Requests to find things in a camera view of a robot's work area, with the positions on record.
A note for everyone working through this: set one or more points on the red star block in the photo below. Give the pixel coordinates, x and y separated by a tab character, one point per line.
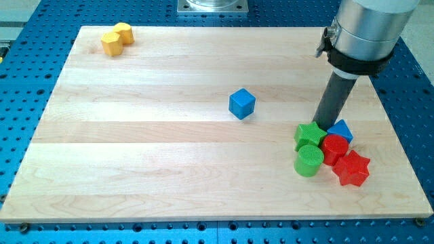
352	169

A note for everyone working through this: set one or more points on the wooden board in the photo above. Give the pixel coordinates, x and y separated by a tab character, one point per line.
148	136

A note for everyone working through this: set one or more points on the yellow hexagon block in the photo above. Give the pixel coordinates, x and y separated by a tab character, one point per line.
112	44

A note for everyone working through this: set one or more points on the blue triangle block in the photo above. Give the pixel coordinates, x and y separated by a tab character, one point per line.
342	129

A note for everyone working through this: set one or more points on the red cylinder block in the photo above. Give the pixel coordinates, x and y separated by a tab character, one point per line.
334	147

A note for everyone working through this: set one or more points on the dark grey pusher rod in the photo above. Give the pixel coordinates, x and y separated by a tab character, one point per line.
333	99

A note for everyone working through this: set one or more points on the yellow heart block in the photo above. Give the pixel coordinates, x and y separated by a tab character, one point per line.
125	31

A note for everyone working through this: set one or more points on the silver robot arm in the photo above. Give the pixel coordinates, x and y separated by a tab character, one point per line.
360	41

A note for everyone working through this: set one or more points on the green star block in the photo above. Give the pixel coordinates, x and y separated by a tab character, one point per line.
310	134

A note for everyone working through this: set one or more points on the metal base plate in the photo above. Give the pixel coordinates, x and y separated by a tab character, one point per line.
212	6

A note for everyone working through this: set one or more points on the green cylinder block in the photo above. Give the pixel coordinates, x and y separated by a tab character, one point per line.
309	160

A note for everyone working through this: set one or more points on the blue cube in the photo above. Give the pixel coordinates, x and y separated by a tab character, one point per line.
242	103

